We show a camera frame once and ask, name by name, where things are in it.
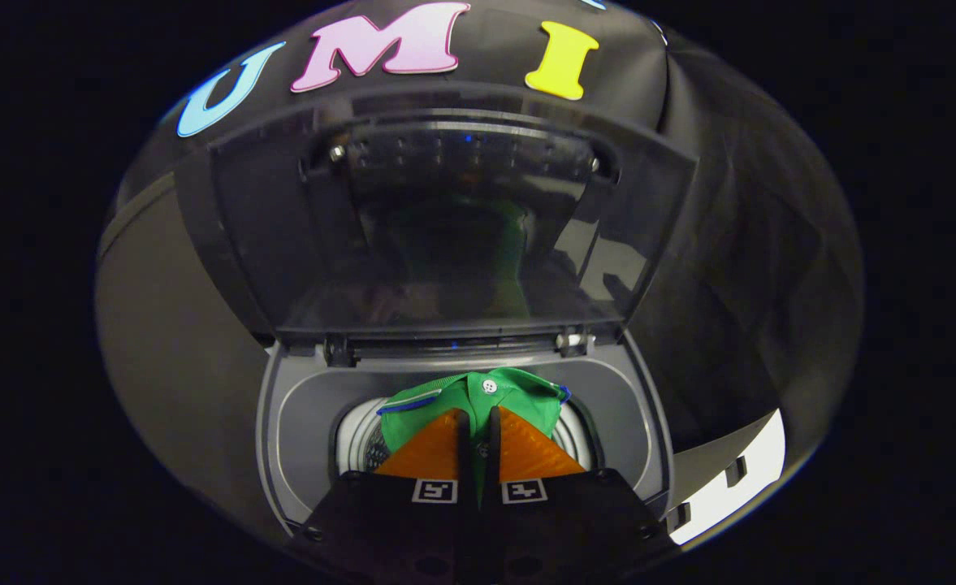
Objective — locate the dark glass washing machine lid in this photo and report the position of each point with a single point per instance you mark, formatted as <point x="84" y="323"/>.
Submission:
<point x="283" y="244"/>

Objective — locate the green polo shirt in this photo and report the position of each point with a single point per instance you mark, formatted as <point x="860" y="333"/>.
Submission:
<point x="461" y="394"/>

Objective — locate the white panel with black slots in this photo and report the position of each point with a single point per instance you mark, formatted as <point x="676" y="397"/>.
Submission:
<point x="737" y="487"/>

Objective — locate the black backdrop cloth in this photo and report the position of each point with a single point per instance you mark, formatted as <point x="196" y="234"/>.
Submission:
<point x="754" y="268"/>

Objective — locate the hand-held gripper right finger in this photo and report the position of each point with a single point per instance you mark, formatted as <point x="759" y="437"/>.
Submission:
<point x="575" y="528"/>

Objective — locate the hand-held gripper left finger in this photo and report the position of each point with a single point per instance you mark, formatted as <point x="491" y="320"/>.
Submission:
<point x="388" y="528"/>

